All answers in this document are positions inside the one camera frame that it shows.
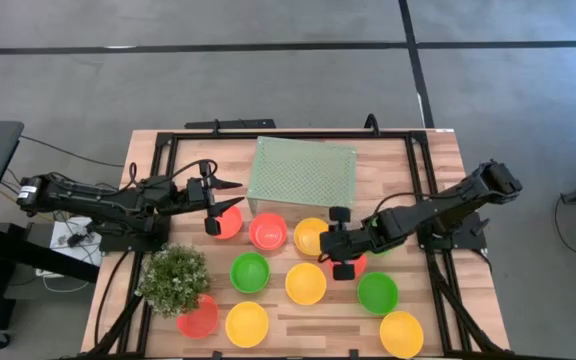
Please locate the small green potted plant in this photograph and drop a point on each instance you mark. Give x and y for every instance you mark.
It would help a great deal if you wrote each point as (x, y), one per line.
(173, 280)

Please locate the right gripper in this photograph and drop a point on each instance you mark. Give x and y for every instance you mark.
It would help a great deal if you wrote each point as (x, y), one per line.
(353, 242)

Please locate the green perforated metal shelf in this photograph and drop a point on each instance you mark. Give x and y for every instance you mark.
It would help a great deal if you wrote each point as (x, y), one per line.
(303, 172)

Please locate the black aluminium table frame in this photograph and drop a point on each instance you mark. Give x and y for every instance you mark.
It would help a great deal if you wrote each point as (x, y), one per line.
(193, 135)

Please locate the yellow plastic mini bowl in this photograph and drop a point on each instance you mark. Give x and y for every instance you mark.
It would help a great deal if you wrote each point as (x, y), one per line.
(308, 236)
(401, 335)
(246, 325)
(305, 284)

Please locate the black caster wheel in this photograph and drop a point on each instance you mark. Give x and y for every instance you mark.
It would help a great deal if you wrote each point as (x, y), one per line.
(0, 340)

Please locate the black flat bar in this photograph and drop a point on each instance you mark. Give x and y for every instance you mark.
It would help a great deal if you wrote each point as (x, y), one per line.
(230, 123)

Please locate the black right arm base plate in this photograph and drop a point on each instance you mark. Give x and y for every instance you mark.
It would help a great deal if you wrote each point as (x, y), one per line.
(468, 242)

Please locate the red plastic mini bowl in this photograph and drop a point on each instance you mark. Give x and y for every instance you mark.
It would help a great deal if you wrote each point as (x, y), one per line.
(360, 264)
(200, 322)
(233, 225)
(268, 232)

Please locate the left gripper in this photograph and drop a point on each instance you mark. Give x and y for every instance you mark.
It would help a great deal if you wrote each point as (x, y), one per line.
(213, 227)

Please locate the white power strip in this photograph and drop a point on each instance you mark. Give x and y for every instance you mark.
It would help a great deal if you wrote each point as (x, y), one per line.
(60, 250)

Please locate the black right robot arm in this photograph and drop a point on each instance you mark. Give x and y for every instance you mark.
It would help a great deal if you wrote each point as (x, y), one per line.
(443, 205)

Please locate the black desk leg frame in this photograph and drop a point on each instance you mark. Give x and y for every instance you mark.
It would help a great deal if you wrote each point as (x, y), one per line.
(28, 252)

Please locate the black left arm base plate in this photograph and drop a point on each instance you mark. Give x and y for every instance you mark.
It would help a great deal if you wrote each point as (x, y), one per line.
(118, 242)

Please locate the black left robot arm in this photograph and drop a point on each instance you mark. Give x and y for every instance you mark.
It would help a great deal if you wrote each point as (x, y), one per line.
(93, 202)

